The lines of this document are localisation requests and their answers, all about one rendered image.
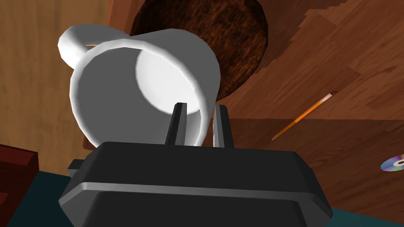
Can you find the wooden table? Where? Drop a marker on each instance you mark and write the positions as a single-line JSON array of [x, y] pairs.
[[331, 63]]

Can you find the orange pencil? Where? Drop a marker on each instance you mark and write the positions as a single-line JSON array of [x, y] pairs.
[[303, 116]]

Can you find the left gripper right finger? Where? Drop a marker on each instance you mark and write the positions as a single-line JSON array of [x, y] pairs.
[[222, 129]]

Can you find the dark red box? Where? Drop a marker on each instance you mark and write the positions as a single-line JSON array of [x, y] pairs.
[[14, 176]]

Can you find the white mug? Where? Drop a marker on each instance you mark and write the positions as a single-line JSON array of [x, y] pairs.
[[126, 94]]

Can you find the shiny compact disc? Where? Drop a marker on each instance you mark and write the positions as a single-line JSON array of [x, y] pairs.
[[393, 164]]

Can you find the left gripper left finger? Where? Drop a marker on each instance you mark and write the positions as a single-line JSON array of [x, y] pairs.
[[176, 126]]

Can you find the dark brown round plate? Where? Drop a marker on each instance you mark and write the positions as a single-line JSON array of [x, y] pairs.
[[221, 34]]

